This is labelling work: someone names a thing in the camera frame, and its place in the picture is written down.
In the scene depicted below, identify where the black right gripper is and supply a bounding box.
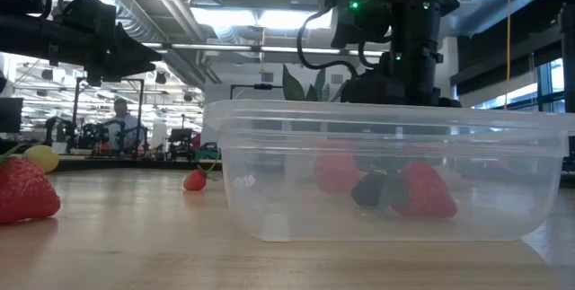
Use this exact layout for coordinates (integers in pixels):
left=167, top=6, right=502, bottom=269
left=340, top=67, right=462, bottom=109

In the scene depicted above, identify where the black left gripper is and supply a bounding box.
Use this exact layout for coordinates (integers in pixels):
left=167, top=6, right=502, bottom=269
left=57, top=0, right=164, bottom=88

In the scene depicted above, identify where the large red strawberry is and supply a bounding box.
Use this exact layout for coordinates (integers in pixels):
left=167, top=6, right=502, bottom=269
left=313, top=151, right=360, bottom=195

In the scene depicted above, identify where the red strawberry green cap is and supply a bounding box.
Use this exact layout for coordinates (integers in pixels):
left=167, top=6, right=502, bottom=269
left=379, top=160, right=459, bottom=219

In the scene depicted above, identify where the yellow lemon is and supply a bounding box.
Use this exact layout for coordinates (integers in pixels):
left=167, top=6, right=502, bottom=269
left=22, top=145, right=60, bottom=174

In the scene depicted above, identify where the small red strawberry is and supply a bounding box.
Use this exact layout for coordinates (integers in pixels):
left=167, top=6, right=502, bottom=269
left=182, top=163, right=217, bottom=192

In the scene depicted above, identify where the leafy red strawberry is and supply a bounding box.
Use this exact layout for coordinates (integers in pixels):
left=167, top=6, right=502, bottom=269
left=0, top=154, right=62, bottom=225

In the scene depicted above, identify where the clear plastic tupperware container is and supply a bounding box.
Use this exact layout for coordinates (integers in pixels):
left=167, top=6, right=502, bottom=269
left=202, top=99, right=575, bottom=242

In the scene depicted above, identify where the person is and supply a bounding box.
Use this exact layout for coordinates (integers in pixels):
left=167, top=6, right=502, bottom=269
left=105, top=97, right=147, bottom=156

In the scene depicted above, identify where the teal box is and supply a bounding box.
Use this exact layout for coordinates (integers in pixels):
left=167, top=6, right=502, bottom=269
left=196, top=142, right=221, bottom=162

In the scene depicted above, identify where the long ceiling light tube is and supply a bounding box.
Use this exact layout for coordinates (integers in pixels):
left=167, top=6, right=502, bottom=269
left=143, top=43, right=387, bottom=56

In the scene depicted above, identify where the bright ceiling light panel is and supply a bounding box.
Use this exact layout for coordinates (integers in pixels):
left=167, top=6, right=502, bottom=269
left=190, top=6, right=333, bottom=31

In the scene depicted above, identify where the black background monitor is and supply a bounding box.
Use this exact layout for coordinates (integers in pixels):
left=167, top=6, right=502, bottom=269
left=0, top=96, right=24, bottom=135

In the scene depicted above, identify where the black background rig frame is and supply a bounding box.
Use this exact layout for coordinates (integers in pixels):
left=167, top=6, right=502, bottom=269
left=71, top=76, right=146, bottom=159

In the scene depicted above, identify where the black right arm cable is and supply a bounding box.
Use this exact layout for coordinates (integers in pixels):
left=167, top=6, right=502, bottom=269
left=296, top=6, right=360, bottom=78

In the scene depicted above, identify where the black aluminium table frame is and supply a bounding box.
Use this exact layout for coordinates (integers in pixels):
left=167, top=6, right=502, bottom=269
left=53, top=157, right=224, bottom=172

